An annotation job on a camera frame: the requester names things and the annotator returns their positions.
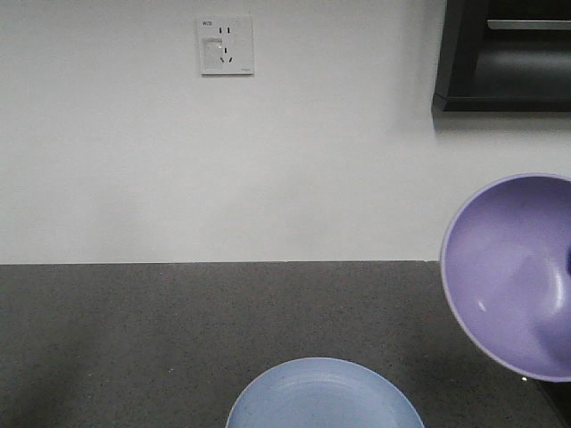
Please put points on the purple plastic bowl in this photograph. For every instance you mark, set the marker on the purple plastic bowl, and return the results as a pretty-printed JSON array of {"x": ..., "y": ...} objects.
[{"x": 505, "y": 266}]

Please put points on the light blue plastic plate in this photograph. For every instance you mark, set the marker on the light blue plastic plate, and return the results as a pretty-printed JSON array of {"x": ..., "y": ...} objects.
[{"x": 322, "y": 392}]

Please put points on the black induction cooktop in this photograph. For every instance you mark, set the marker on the black induction cooktop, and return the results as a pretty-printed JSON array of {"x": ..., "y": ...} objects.
[{"x": 558, "y": 396}]

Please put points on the white wall power socket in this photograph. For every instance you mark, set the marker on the white wall power socket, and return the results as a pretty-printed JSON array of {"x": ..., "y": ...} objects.
[{"x": 225, "y": 45}]

